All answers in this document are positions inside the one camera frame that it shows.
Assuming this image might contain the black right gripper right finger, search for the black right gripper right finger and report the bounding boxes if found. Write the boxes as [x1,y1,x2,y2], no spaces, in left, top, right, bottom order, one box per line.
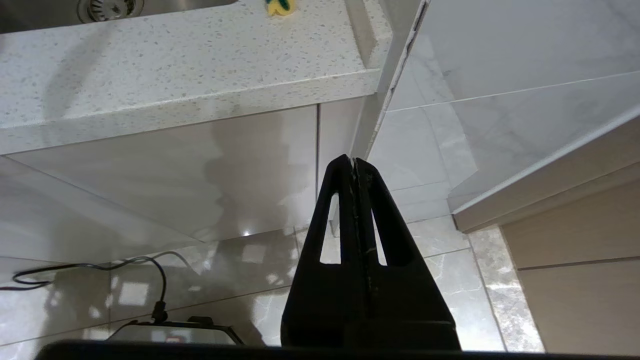
[356,160,461,350]

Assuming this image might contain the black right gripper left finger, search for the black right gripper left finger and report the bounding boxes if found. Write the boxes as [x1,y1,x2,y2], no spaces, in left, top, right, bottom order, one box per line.
[281,155,366,349]

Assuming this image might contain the green and yellow sponge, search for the green and yellow sponge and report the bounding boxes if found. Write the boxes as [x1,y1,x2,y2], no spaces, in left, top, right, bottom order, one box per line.
[264,0,297,17]

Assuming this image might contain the round metal sink drain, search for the round metal sink drain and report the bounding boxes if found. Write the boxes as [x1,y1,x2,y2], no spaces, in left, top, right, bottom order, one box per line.
[76,0,145,24]

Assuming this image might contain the stainless steel sink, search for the stainless steel sink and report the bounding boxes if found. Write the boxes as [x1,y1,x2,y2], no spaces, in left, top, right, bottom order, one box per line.
[0,0,240,35]

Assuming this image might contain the narrow white cabinet panel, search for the narrow white cabinet panel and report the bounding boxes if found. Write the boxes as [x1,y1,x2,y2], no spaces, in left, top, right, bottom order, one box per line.
[318,96,369,237]

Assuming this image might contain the black floor cable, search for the black floor cable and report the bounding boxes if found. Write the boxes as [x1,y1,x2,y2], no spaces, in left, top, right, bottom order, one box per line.
[0,256,169,324]

